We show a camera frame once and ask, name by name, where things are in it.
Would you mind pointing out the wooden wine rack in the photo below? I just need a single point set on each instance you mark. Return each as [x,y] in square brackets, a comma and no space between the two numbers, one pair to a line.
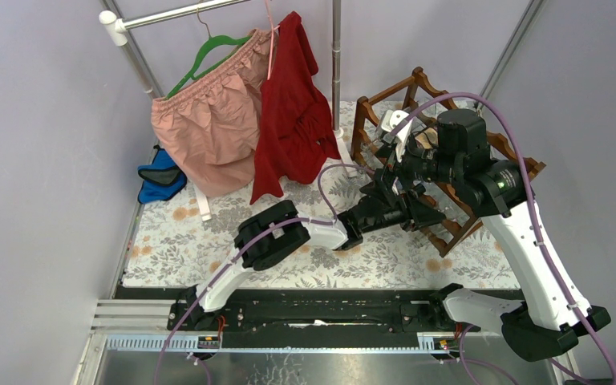
[372,122]

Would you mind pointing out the pink clothes hanger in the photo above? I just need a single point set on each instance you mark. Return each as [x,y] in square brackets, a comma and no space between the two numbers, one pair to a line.
[273,27]

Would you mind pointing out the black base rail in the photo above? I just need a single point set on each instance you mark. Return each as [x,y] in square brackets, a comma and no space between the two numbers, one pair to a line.
[306,318]

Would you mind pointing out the pink skirt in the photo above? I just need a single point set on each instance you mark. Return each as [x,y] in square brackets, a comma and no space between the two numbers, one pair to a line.
[211,127]

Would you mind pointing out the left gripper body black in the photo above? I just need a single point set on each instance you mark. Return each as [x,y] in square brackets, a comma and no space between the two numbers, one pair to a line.
[410,213]

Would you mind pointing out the dark green wine bottle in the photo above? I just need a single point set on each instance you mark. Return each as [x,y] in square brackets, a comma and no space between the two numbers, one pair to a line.
[427,139]

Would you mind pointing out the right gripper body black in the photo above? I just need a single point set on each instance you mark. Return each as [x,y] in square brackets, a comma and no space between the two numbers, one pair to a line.
[425,164]

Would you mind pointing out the white fabric strip by rack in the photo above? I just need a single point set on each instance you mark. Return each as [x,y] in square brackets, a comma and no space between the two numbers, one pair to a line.
[345,156]

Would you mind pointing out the metal clothes rail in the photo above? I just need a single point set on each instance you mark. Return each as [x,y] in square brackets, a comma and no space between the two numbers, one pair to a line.
[163,37]

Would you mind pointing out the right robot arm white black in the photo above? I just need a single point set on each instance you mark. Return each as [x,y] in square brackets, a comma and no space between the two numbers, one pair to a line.
[553,313]

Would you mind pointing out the vertical metal pole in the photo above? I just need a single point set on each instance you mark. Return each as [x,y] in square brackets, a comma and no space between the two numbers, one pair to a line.
[336,12]

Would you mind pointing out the red garment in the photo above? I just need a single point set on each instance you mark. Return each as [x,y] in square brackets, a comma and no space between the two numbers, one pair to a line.
[296,135]

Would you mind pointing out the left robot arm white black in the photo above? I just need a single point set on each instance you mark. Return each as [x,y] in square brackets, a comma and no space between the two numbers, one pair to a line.
[268,238]

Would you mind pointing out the floral table mat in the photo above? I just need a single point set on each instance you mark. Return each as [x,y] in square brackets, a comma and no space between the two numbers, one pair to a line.
[175,247]

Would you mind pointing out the blue black bag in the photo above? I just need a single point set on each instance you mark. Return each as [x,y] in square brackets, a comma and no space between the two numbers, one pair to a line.
[162,179]

